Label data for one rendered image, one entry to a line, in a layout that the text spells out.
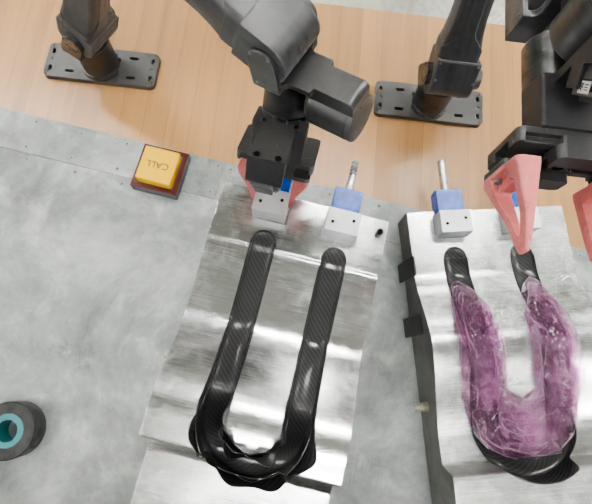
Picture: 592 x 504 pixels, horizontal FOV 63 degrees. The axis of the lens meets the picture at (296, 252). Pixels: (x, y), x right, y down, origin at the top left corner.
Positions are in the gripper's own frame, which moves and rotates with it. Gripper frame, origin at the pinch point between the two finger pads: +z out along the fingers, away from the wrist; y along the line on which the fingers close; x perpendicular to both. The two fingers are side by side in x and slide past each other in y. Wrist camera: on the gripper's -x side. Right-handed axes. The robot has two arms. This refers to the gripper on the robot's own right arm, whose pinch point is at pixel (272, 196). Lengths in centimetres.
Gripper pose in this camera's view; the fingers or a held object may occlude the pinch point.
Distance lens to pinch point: 70.4
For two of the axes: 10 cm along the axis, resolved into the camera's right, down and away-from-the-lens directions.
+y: 9.7, 2.3, -0.2
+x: 1.8, -7.1, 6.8
